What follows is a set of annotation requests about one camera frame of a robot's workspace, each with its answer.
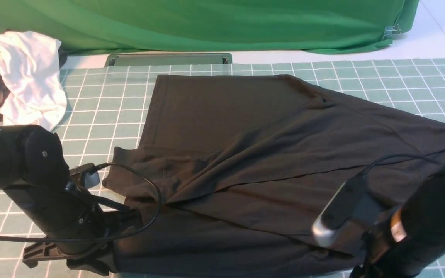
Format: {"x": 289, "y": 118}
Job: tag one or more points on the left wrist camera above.
{"x": 85, "y": 176}

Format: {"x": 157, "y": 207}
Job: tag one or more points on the metal binder clip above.
{"x": 391, "y": 31}

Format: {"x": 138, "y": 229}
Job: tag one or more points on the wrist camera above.
{"x": 85, "y": 176}
{"x": 351, "y": 203}

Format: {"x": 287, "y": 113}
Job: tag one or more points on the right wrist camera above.
{"x": 351, "y": 203}

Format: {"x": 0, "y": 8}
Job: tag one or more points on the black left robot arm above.
{"x": 31, "y": 166}

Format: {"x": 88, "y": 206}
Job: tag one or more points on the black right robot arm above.
{"x": 406, "y": 239}

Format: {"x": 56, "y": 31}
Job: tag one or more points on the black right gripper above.
{"x": 381, "y": 241}

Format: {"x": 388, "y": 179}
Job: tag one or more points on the green backdrop cloth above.
{"x": 113, "y": 26}

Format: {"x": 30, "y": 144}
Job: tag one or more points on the white crumpled garment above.
{"x": 30, "y": 88}

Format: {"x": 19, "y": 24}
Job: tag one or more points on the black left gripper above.
{"x": 79, "y": 220}

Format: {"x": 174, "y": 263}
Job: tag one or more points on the green checkered tablecloth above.
{"x": 108, "y": 107}

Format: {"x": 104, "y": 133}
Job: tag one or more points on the dark gray long-sleeve shirt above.
{"x": 246, "y": 164}

